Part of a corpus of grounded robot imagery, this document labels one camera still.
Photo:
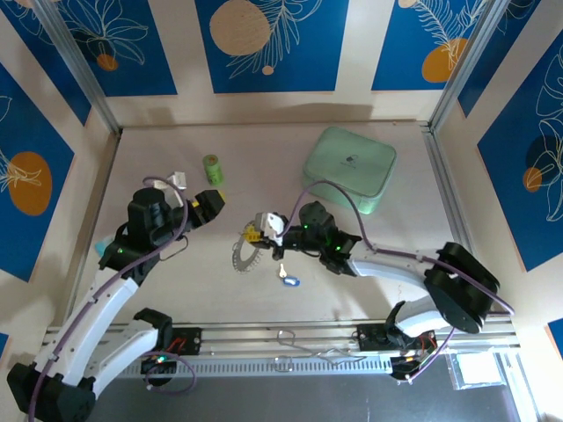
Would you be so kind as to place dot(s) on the metal key holder with rings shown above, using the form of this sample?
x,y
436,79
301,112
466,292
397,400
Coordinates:
x,y
237,264

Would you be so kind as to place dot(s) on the key with blue tag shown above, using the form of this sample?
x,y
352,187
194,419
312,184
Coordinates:
x,y
291,281

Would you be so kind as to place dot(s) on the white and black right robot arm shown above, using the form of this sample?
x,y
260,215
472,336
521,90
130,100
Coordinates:
x,y
396,266

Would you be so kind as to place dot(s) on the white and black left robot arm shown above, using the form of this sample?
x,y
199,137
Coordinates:
x,y
105,303

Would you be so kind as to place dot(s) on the green can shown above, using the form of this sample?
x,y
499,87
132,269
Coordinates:
x,y
214,169

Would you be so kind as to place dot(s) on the light blue wipes packet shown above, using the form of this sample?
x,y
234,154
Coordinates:
x,y
104,248

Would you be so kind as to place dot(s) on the mint green zip pouch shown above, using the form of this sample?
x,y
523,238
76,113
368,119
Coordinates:
x,y
347,167

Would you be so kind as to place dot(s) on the black controller board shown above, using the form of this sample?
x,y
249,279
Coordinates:
x,y
158,365
402,367

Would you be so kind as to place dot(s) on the clear plastic bag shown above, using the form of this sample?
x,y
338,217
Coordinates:
x,y
477,373

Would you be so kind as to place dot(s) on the aluminium side rail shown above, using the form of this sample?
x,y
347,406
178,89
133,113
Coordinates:
x,y
93,220
447,189

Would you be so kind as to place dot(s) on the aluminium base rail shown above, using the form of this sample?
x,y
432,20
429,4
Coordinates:
x,y
246,340

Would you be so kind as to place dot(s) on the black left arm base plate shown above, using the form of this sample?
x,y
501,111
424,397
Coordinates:
x,y
189,340

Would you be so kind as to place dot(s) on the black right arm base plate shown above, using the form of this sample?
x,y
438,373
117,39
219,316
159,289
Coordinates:
x,y
371,338

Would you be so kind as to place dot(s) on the blue floral wall poster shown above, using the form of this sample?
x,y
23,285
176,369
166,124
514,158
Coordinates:
x,y
308,66
55,66
145,66
26,132
556,336
396,53
510,198
499,44

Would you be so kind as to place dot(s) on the aluminium frame post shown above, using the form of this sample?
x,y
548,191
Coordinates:
x,y
462,66
79,66

